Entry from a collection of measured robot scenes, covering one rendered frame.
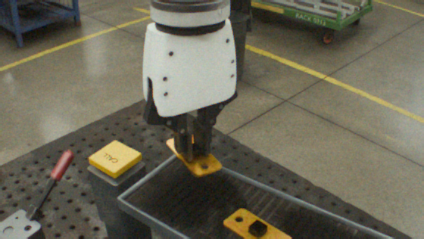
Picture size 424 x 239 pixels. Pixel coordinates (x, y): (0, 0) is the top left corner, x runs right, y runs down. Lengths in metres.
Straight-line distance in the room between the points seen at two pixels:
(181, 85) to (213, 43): 0.06
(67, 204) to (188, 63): 0.89
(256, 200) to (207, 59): 0.21
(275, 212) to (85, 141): 1.06
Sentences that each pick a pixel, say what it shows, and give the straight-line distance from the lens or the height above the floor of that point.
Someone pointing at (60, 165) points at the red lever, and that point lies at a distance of 0.71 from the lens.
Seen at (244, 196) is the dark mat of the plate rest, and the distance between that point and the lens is 0.57.
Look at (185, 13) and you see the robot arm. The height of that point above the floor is 1.42.
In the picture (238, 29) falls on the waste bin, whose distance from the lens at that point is 3.14.
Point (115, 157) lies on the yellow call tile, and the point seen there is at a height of 1.16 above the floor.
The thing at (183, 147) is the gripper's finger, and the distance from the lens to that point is 0.51.
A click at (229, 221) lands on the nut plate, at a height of 1.16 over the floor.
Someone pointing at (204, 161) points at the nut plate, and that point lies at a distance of 0.53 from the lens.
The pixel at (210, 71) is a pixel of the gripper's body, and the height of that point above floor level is 1.34.
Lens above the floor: 1.54
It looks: 32 degrees down
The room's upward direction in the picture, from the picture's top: straight up
